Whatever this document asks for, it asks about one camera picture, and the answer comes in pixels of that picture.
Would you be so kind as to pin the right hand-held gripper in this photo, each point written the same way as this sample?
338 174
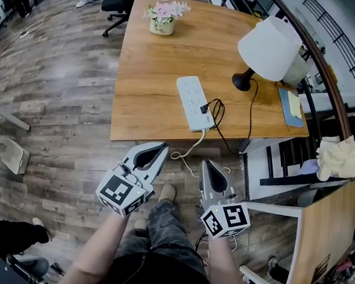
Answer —
229 218

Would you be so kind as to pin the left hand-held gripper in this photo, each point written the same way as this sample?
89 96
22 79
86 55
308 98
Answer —
116 190

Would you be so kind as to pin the white table lamp black base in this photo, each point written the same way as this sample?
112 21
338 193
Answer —
269 47

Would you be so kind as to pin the person's left forearm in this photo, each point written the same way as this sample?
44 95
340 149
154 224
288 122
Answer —
97 248

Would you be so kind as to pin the person's right forearm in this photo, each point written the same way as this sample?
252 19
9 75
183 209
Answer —
223 263

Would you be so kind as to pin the wooden desk white legs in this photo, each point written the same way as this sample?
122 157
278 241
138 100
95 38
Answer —
157 85

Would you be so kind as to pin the person's tan shoe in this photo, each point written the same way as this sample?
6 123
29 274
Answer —
168 193

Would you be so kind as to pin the person's camouflage trousers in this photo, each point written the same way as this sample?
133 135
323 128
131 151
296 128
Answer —
165 228

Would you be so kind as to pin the purple cloth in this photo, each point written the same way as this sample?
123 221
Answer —
310 167

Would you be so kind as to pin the blue notebook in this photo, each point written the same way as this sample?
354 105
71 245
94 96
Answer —
291 120

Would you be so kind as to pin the person's black shirt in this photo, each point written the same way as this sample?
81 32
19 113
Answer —
156 276

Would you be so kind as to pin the yellow cloth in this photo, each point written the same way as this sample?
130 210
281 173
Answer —
294 105

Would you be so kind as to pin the cream cloth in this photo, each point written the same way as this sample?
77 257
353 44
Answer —
340 159

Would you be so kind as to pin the white waste basket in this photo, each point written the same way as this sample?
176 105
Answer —
14 155

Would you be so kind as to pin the cream pot pink flowers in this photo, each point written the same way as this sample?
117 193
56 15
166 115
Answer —
163 22

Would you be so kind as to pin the dark handrail railing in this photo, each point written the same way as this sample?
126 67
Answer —
330 79

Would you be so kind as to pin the black tripod equipment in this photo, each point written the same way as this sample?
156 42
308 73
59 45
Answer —
25 275

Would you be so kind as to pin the black office chair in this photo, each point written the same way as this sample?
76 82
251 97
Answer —
120 1

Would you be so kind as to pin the white floor power strip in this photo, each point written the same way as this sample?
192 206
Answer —
24 34

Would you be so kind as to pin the black bar railing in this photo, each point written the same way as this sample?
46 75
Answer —
348 44

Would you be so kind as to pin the small wooden table white frame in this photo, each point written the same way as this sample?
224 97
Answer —
325 233

